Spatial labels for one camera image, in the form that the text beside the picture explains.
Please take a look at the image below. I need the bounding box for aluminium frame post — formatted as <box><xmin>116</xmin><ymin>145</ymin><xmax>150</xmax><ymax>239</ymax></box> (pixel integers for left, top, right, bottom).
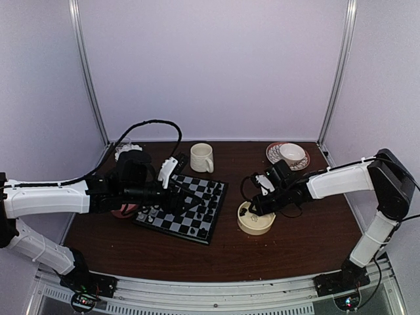
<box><xmin>68</xmin><ymin>0</ymin><xmax>110</xmax><ymax>146</ymax></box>
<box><xmin>317</xmin><ymin>0</ymin><xmax>358</xmax><ymax>147</ymax></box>

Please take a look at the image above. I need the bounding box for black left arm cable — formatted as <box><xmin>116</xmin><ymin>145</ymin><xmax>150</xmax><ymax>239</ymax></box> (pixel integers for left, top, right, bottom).
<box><xmin>12</xmin><ymin>119</ymin><xmax>183</xmax><ymax>190</ymax></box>

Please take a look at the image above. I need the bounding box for black and white chessboard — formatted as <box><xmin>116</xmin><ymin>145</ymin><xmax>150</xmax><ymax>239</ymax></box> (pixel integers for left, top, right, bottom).
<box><xmin>133</xmin><ymin>175</ymin><xmax>228</xmax><ymax>245</ymax></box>

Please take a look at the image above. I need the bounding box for floral patterned saucer plate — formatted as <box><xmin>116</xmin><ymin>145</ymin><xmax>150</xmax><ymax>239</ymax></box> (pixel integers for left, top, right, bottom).
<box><xmin>266</xmin><ymin>142</ymin><xmax>310</xmax><ymax>171</ymax></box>

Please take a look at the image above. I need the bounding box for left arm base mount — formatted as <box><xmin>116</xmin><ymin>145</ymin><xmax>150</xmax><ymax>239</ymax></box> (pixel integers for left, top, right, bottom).
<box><xmin>58</xmin><ymin>272</ymin><xmax>118</xmax><ymax>313</ymax></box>

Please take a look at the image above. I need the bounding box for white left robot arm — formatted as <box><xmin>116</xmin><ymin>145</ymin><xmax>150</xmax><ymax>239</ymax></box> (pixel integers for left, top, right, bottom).
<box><xmin>1</xmin><ymin>150</ymin><xmax>197</xmax><ymax>291</ymax></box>

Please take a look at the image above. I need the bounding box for white ceramic cup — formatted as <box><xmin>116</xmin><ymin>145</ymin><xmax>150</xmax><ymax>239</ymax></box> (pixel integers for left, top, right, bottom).
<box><xmin>279</xmin><ymin>143</ymin><xmax>305</xmax><ymax>165</ymax></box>

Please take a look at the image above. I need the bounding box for aluminium frame post left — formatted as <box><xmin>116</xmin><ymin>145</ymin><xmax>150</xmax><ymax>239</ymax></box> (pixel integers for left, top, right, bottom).
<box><xmin>68</xmin><ymin>0</ymin><xmax>110</xmax><ymax>146</ymax></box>

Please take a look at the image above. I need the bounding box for white ribbed ceramic mug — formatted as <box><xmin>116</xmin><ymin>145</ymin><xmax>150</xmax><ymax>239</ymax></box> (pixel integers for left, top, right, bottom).
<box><xmin>190</xmin><ymin>143</ymin><xmax>214</xmax><ymax>173</ymax></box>

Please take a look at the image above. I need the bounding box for cream bowl of black pieces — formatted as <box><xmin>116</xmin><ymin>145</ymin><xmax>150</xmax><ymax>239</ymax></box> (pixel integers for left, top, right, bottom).
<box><xmin>237</xmin><ymin>201</ymin><xmax>276</xmax><ymax>236</ymax></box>

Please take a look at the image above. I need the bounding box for aluminium front rail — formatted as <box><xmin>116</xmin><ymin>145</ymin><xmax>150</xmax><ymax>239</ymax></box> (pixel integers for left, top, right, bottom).
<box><xmin>26</xmin><ymin>252</ymin><xmax>411</xmax><ymax>315</ymax></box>

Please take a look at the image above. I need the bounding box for aluminium frame post right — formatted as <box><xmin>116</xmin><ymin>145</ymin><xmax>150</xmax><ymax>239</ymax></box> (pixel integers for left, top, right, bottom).
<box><xmin>317</xmin><ymin>0</ymin><xmax>358</xmax><ymax>147</ymax></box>

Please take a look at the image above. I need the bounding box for pink bowl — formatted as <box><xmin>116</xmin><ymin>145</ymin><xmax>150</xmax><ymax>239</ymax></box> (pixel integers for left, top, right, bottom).
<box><xmin>111</xmin><ymin>204</ymin><xmax>138</xmax><ymax>219</ymax></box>

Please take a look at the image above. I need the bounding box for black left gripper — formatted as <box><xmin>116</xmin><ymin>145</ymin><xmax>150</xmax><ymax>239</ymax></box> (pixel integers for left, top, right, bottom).
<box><xmin>122</xmin><ymin>177</ymin><xmax>202</xmax><ymax>217</ymax></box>

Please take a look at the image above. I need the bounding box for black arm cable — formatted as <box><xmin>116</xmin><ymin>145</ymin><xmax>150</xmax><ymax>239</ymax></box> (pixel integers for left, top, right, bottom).
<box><xmin>241</xmin><ymin>175</ymin><xmax>260</xmax><ymax>203</ymax></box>
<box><xmin>12</xmin><ymin>119</ymin><xmax>183</xmax><ymax>190</ymax></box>

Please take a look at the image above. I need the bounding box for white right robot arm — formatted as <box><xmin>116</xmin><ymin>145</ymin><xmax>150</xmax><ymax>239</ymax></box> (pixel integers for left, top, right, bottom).
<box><xmin>248</xmin><ymin>148</ymin><xmax>419</xmax><ymax>290</ymax></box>

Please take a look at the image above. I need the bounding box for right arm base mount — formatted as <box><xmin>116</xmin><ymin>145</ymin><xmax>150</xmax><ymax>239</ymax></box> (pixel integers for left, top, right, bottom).
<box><xmin>313</xmin><ymin>270</ymin><xmax>371</xmax><ymax>312</ymax></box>

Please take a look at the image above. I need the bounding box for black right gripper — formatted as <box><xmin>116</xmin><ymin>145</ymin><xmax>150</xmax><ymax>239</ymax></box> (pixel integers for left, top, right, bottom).
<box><xmin>249</xmin><ymin>185</ymin><xmax>291</xmax><ymax>217</ymax></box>

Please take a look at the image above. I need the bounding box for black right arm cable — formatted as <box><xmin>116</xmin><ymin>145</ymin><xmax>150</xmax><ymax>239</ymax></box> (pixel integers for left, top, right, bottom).
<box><xmin>241</xmin><ymin>175</ymin><xmax>260</xmax><ymax>203</ymax></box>

